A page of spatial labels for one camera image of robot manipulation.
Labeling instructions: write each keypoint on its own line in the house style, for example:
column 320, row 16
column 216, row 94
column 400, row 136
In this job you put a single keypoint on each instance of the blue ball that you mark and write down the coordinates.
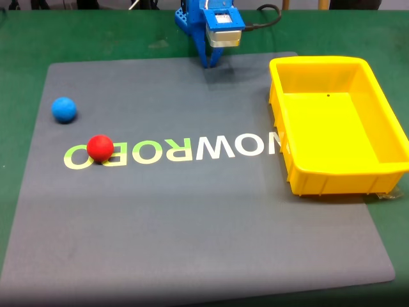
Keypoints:
column 64, row 109

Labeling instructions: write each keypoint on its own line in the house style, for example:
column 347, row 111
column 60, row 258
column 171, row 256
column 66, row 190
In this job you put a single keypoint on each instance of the yellow plastic bin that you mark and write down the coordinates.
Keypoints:
column 332, row 134

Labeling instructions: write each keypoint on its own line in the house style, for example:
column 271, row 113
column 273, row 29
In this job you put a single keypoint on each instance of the red ball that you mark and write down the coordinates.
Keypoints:
column 100, row 147

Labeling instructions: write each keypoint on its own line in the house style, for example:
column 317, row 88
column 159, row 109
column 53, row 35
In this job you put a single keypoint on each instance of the wooden leg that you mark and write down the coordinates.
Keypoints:
column 286, row 4
column 323, row 4

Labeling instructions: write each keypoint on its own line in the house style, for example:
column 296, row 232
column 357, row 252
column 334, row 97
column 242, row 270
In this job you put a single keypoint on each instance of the grey mat with lettering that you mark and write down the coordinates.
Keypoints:
column 179, row 208

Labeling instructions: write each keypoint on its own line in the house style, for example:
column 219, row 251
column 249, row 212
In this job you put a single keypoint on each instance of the clear tape piece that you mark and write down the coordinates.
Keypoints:
column 391, row 193

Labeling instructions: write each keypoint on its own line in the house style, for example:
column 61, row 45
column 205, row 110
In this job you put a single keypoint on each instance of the silver camera box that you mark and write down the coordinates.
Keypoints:
column 223, row 37

